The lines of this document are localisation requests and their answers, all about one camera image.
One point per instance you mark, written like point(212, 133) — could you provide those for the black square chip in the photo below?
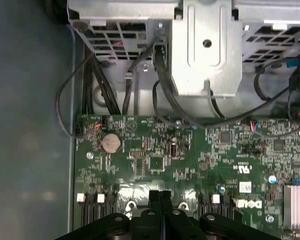
point(279, 145)
point(225, 137)

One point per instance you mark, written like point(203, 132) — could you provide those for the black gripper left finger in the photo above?
point(140, 225)

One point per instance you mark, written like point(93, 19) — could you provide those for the silver coin battery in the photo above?
point(111, 143)

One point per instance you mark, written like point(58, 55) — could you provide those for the metal internal USB port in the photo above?
point(173, 150)

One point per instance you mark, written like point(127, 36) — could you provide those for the white board sticker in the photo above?
point(246, 187)

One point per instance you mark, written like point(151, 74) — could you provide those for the blue pin header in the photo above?
point(296, 181)

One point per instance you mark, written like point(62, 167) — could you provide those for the green motherboard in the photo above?
point(190, 170)

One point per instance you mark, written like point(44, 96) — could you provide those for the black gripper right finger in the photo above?
point(182, 225)

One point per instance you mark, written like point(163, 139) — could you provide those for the metal disk bay cage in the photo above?
point(205, 62)

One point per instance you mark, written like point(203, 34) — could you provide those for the silver case screw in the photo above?
point(145, 67)

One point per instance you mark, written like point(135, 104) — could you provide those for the RAM slot black clips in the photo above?
point(205, 206)
point(226, 207)
point(111, 207)

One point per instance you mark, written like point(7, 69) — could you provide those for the RAM slot white clips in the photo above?
point(81, 212)
point(101, 210)
point(216, 200)

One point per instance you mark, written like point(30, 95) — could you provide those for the black open PC case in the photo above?
point(27, 125)

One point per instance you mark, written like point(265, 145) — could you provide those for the blue top capacitor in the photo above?
point(272, 179)
point(221, 188)

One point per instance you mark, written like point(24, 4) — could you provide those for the CPU socket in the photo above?
point(136, 211)

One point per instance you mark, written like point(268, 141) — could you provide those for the silver chipset heatsink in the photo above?
point(297, 207)

